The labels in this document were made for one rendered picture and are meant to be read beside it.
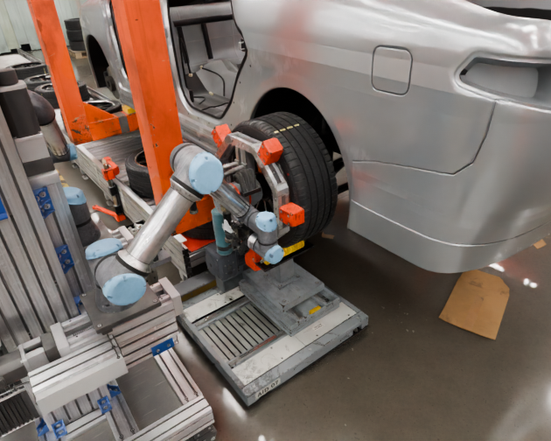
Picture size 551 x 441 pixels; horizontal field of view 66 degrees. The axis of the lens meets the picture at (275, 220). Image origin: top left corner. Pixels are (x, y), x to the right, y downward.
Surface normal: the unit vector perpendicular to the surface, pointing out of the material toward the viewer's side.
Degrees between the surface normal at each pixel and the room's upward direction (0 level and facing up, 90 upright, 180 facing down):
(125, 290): 95
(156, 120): 90
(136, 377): 0
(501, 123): 91
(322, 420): 0
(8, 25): 90
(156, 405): 0
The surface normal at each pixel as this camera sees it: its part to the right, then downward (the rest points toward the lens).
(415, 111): -0.79, 0.35
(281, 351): -0.04, -0.86
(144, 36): 0.61, 0.39
